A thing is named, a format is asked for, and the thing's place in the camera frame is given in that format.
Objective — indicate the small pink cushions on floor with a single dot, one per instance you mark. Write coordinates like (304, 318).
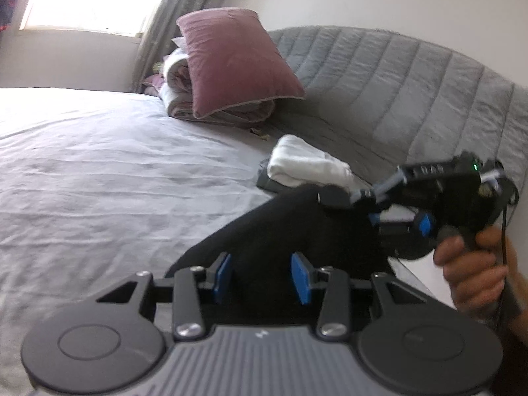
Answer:
(152, 83)

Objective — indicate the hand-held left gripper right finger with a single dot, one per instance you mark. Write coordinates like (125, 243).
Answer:
(301, 277)

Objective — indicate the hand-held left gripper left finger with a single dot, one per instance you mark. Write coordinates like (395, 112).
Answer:
(222, 277)

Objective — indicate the folded white clothing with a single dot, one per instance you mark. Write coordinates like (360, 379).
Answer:
(305, 165)

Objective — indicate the grey quilted headboard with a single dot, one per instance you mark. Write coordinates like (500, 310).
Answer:
(392, 90)

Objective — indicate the grey curtain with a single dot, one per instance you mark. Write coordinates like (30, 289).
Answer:
(165, 8)

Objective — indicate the folded dark grey clothing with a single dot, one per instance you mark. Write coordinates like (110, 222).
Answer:
(268, 181)

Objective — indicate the person's right forearm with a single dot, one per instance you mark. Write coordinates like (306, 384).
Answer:
(515, 359)

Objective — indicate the folded pink grey quilt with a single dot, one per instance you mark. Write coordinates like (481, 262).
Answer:
(175, 74)

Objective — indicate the person's right hand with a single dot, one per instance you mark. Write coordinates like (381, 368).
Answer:
(474, 280)

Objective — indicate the black garment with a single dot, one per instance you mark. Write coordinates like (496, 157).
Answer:
(280, 231)

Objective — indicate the pink pillow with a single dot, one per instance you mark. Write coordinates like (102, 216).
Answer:
(235, 57)

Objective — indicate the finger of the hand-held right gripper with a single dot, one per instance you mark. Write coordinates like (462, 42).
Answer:
(424, 223)
(334, 196)

